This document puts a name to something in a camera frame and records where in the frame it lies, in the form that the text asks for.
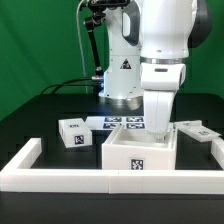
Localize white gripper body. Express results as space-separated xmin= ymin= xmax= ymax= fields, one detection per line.
xmin=143 ymin=90 xmax=175 ymax=135

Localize white cabinet door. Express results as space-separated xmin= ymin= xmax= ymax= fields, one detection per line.
xmin=174 ymin=120 xmax=220 ymax=142

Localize white cabinet body box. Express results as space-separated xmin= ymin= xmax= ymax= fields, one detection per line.
xmin=102 ymin=126 xmax=177 ymax=170

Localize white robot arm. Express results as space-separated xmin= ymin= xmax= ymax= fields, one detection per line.
xmin=100 ymin=0 xmax=212 ymax=138

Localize white cabinet top block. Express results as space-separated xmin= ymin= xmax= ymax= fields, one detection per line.
xmin=58 ymin=118 xmax=92 ymax=148

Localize white U-shaped fence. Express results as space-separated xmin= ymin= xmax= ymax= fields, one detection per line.
xmin=0 ymin=138 xmax=224 ymax=194

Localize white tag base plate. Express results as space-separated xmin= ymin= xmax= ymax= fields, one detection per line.
xmin=85 ymin=116 xmax=145 ymax=130

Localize black cables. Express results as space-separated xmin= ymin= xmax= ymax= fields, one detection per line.
xmin=40 ymin=77 xmax=105 ymax=96

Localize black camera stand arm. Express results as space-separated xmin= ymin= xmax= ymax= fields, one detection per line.
xmin=78 ymin=0 xmax=130 ymax=81

